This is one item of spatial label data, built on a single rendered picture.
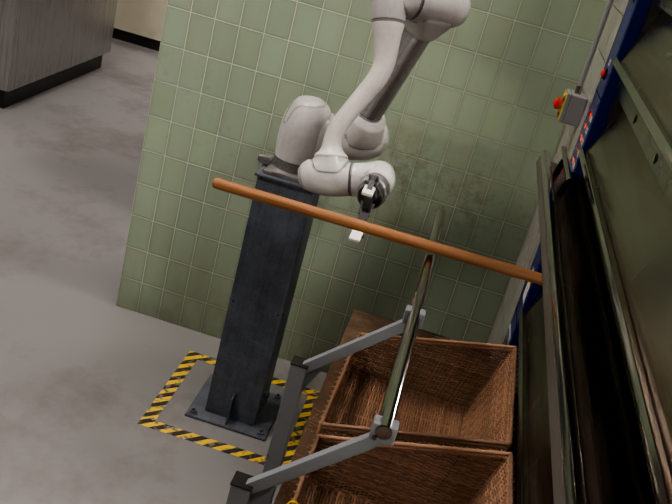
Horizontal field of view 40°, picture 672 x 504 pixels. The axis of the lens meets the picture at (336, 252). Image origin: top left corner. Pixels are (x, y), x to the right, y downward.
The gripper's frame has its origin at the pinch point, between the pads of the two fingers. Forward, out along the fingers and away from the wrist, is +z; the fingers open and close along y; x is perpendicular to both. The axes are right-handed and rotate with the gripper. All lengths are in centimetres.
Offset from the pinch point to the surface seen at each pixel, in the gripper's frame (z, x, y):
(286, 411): 45, 2, 36
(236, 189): 10.0, 32.5, -1.0
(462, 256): 9.5, -28.4, -1.4
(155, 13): -575, 264, 93
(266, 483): 92, -2, 21
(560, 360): 101, -41, -26
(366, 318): -63, -8, 61
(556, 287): 73, -42, -26
